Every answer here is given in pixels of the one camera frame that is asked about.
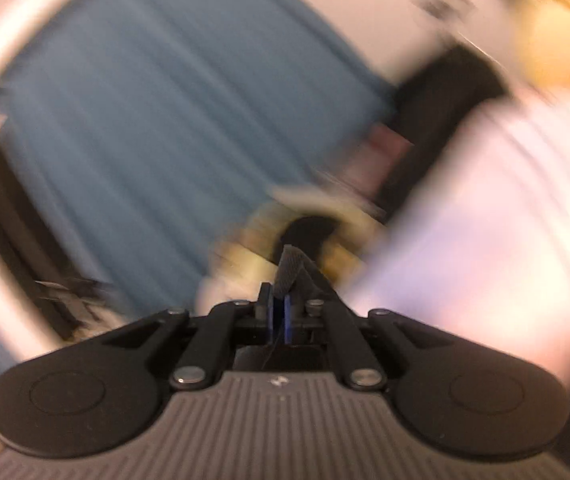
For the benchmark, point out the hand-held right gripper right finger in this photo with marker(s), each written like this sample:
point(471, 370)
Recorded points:
point(288, 320)

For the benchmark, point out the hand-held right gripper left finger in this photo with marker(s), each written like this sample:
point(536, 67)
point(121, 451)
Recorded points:
point(270, 315)

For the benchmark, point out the dark grey pants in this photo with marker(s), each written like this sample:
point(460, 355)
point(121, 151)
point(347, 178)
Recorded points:
point(290, 266)

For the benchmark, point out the pile of clothes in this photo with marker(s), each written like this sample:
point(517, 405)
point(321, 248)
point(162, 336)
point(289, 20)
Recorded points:
point(315, 225)

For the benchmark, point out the wide blue curtain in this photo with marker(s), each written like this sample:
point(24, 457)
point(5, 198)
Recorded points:
point(165, 110)

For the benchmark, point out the bed with pastel sheet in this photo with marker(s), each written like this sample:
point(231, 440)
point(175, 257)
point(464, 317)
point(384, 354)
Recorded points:
point(505, 235)

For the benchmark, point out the black armchair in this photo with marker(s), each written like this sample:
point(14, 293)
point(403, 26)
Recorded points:
point(455, 105)

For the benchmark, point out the dark window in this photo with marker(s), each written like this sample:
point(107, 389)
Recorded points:
point(10, 220)

